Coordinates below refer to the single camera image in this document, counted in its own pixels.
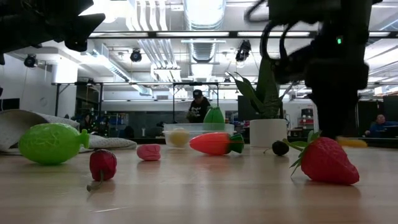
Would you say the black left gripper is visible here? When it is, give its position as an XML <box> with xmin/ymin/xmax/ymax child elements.
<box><xmin>34</xmin><ymin>0</ymin><xmax>106</xmax><ymax>52</ymax></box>

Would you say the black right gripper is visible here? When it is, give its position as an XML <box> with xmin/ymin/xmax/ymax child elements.
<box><xmin>305</xmin><ymin>57</ymin><xmax>370</xmax><ymax>139</ymax></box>

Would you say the yellow toy banana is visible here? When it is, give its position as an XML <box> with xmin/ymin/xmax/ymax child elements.
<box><xmin>336</xmin><ymin>136</ymin><xmax>368</xmax><ymax>149</ymax></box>

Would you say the red toy strawberry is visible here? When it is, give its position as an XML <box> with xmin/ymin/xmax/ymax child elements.
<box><xmin>282</xmin><ymin>129</ymin><xmax>361</xmax><ymax>186</ymax></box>

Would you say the small black toy fruit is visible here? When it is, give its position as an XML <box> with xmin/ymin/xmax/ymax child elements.
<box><xmin>263</xmin><ymin>140</ymin><xmax>290</xmax><ymax>157</ymax></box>

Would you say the green toy pear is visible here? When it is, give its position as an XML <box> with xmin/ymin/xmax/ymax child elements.
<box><xmin>17</xmin><ymin>122</ymin><xmax>91</xmax><ymax>166</ymax></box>

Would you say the orange toy carrot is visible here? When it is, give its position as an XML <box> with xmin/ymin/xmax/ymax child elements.
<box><xmin>189</xmin><ymin>131</ymin><xmax>245</xmax><ymax>157</ymax></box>

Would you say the red toy pepper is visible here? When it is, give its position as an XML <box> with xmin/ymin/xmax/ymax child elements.
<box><xmin>86</xmin><ymin>149</ymin><xmax>118</xmax><ymax>192</ymax></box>

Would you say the pink toy produce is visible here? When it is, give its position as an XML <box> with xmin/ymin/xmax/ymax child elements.
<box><xmin>136</xmin><ymin>143</ymin><xmax>162</xmax><ymax>162</ymax></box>

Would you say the clear plastic tupperware container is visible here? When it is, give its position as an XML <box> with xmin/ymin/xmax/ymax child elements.
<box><xmin>162</xmin><ymin>122</ymin><xmax>236</xmax><ymax>149</ymax></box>

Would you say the shelf with red boxes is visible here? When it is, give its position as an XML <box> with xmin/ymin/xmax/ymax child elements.
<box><xmin>297</xmin><ymin>106</ymin><xmax>315</xmax><ymax>138</ymax></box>

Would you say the black partition screen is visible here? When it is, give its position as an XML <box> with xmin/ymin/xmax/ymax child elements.
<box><xmin>237</xmin><ymin>95</ymin><xmax>259</xmax><ymax>122</ymax></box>
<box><xmin>357</xmin><ymin>95</ymin><xmax>398</xmax><ymax>138</ymax></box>

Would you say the black ceiling spotlight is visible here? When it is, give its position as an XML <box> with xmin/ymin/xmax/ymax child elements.
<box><xmin>129</xmin><ymin>49</ymin><xmax>143</xmax><ymax>63</ymax></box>
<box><xmin>24</xmin><ymin>54</ymin><xmax>38</xmax><ymax>68</ymax></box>
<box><xmin>234</xmin><ymin>39</ymin><xmax>252</xmax><ymax>63</ymax></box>

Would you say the white plant pot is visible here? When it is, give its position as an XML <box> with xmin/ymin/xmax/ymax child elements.
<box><xmin>249</xmin><ymin>118</ymin><xmax>289</xmax><ymax>148</ymax></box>

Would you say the green snake plant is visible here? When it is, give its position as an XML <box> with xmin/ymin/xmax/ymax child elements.
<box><xmin>226</xmin><ymin>55</ymin><xmax>307</xmax><ymax>120</ymax></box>

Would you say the grey cloth towel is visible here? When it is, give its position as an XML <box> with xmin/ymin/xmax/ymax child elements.
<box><xmin>0</xmin><ymin>109</ymin><xmax>138</xmax><ymax>154</ymax></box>

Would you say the green toy pepper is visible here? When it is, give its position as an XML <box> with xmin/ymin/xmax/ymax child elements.
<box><xmin>203</xmin><ymin>106</ymin><xmax>226</xmax><ymax>132</ymax></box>

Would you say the yellow toy lemon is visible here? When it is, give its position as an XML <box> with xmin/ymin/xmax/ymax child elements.
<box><xmin>167</xmin><ymin>128</ymin><xmax>191</xmax><ymax>148</ymax></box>

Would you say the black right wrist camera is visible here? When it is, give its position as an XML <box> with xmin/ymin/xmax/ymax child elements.
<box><xmin>272</xmin><ymin>57</ymin><xmax>312</xmax><ymax>85</ymax></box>

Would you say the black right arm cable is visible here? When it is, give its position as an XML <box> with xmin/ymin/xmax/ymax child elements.
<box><xmin>244</xmin><ymin>0</ymin><xmax>313</xmax><ymax>68</ymax></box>

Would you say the black wall panel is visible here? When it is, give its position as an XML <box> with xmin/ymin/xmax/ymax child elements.
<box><xmin>0</xmin><ymin>97</ymin><xmax>21</xmax><ymax>111</ymax></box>

